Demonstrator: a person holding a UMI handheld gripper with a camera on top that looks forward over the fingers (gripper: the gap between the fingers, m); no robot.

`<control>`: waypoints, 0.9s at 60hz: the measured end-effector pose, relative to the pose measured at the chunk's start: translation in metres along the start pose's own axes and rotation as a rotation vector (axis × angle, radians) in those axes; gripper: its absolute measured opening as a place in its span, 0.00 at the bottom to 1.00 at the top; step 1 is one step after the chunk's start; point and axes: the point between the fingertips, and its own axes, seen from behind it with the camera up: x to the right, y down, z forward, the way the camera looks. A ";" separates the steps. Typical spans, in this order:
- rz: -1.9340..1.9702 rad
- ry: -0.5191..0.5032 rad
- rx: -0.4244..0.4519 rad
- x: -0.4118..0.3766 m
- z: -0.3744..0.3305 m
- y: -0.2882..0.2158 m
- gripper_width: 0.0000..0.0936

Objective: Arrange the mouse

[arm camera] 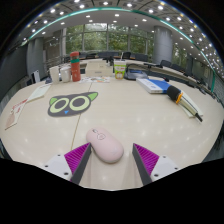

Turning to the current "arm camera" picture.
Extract black microphone with orange ring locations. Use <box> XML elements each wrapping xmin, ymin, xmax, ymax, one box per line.
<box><xmin>166</xmin><ymin>85</ymin><xmax>204</xmax><ymax>123</ymax></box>

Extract green-print drink cup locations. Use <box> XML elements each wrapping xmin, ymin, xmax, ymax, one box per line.
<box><xmin>113</xmin><ymin>59</ymin><xmax>127</xmax><ymax>80</ymax></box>

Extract white paper booklet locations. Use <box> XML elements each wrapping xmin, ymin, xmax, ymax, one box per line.
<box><xmin>26</xmin><ymin>83</ymin><xmax>52</xmax><ymax>103</ymax></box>

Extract white lidded mug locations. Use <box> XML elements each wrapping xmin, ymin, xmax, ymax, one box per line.
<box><xmin>59</xmin><ymin>65</ymin><xmax>72</xmax><ymax>83</ymax></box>

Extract red and white leaflet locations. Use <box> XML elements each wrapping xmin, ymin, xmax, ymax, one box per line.
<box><xmin>4</xmin><ymin>98</ymin><xmax>28</xmax><ymax>131</ymax></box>

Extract white paper cup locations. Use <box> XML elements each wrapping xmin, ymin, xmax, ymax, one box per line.
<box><xmin>49</xmin><ymin>65</ymin><xmax>61</xmax><ymax>84</ymax></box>

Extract red drink bottle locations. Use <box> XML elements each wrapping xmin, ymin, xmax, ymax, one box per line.
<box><xmin>69</xmin><ymin>51</ymin><xmax>82</xmax><ymax>83</ymax></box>

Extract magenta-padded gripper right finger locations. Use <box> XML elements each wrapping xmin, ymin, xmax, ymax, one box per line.
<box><xmin>132</xmin><ymin>143</ymin><xmax>181</xmax><ymax>186</ymax></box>

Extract dark conference microphone base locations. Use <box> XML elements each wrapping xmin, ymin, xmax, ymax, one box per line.
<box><xmin>123</xmin><ymin>68</ymin><xmax>149</xmax><ymax>81</ymax></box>

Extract pink computer mouse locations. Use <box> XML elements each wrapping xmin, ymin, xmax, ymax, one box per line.
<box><xmin>86</xmin><ymin>126</ymin><xmax>125</xmax><ymax>164</ymax></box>

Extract ceiling lights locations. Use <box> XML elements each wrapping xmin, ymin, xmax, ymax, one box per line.
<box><xmin>23</xmin><ymin>0</ymin><xmax>224</xmax><ymax>73</ymax></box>

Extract cat-face mouse pad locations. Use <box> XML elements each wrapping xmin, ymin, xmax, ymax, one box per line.
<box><xmin>47</xmin><ymin>91</ymin><xmax>99</xmax><ymax>118</ymax></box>

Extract beige cardboard box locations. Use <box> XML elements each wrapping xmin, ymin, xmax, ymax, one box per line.
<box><xmin>84</xmin><ymin>61</ymin><xmax>114</xmax><ymax>78</ymax></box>

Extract colourful sticker sheet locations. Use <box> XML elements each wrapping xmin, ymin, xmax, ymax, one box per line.
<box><xmin>79</xmin><ymin>76</ymin><xmax>111</xmax><ymax>84</ymax></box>

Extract dark office chairs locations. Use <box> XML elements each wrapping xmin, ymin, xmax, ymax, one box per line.
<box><xmin>79</xmin><ymin>50</ymin><xmax>208</xmax><ymax>84</ymax></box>

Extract blue and white book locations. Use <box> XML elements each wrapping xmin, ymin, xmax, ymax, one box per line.
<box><xmin>135</xmin><ymin>77</ymin><xmax>174</xmax><ymax>95</ymax></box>

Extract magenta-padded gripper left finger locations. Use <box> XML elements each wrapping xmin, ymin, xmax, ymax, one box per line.
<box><xmin>43</xmin><ymin>142</ymin><xmax>92</xmax><ymax>185</ymax></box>

